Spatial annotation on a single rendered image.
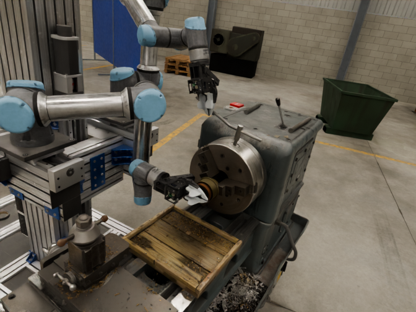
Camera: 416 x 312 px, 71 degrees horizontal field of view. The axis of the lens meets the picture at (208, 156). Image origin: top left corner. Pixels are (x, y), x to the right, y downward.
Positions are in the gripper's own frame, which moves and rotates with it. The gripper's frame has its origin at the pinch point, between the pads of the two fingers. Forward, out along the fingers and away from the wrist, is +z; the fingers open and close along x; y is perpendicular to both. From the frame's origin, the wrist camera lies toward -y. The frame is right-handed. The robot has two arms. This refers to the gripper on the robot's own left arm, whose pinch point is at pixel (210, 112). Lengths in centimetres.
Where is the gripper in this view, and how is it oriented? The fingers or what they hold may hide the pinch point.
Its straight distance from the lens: 119.0
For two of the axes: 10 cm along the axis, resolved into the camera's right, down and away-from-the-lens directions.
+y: -5.5, 2.9, -7.8
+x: 8.2, 0.4, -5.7
